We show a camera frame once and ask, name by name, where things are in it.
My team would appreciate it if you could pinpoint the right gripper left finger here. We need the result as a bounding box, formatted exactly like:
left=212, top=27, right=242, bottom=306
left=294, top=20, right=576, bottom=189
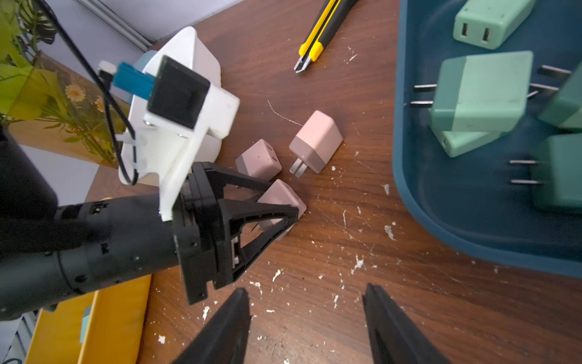
left=174, top=288, right=252, bottom=364

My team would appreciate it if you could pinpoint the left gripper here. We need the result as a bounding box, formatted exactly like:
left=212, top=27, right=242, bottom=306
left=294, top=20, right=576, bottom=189
left=172, top=162, right=299, bottom=305

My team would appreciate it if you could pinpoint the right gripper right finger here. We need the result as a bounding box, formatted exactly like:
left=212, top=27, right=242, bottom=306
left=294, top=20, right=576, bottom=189
left=362, top=284, right=449, bottom=363

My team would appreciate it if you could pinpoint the pink plug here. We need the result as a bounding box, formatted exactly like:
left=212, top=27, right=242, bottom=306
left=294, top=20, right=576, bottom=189
left=235, top=139, right=282, bottom=181
left=289, top=110, right=343, bottom=177
left=256, top=178, right=308, bottom=240

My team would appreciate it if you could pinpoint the green plug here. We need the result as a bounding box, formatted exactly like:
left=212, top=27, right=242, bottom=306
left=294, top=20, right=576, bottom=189
left=453, top=0, right=537, bottom=50
left=433, top=130, right=506, bottom=158
left=527, top=62, right=581, bottom=133
left=509, top=133, right=581, bottom=214
left=410, top=51, right=534, bottom=133

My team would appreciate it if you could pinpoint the green plug top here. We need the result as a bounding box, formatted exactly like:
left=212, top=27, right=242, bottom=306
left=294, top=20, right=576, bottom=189
left=509, top=133, right=581, bottom=214

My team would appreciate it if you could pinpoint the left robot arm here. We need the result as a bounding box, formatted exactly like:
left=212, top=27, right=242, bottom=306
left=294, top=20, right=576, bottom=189
left=1, top=131, right=299, bottom=321

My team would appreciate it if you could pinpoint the yellow storage box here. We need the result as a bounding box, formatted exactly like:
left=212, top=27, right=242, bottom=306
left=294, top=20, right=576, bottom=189
left=25, top=275, right=152, bottom=363

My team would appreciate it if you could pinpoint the teal storage box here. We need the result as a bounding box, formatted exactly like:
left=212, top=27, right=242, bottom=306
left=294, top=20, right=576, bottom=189
left=393, top=1, right=581, bottom=278

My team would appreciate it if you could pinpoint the yellow black utility knife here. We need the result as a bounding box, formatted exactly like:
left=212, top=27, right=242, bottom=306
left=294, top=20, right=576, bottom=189
left=294, top=0, right=358, bottom=74

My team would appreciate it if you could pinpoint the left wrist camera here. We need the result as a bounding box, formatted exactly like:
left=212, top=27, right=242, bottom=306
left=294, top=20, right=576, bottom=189
left=98, top=27, right=240, bottom=221

